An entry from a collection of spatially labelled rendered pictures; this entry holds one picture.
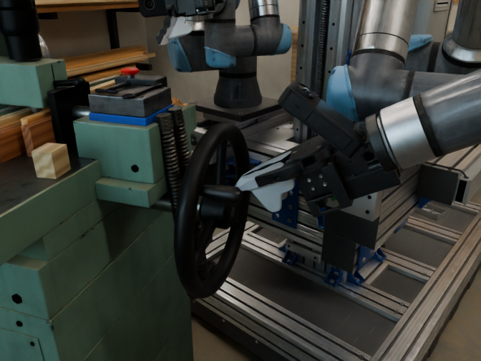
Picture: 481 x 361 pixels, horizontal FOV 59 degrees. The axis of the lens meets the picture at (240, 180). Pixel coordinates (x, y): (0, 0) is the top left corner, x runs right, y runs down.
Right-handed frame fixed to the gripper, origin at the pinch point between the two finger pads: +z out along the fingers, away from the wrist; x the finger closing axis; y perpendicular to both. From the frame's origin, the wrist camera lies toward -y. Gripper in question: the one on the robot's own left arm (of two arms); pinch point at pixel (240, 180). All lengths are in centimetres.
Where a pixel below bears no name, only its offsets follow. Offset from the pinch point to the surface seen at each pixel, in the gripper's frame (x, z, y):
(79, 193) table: -5.3, 22.2, -8.6
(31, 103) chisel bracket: 3.1, 29.1, -24.4
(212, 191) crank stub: -2.9, 3.0, -0.7
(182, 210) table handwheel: -6.4, 6.5, -0.7
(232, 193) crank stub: -3.0, 0.5, 0.5
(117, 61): 249, 181, -64
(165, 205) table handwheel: 4.7, 17.4, 0.5
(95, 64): 225, 184, -67
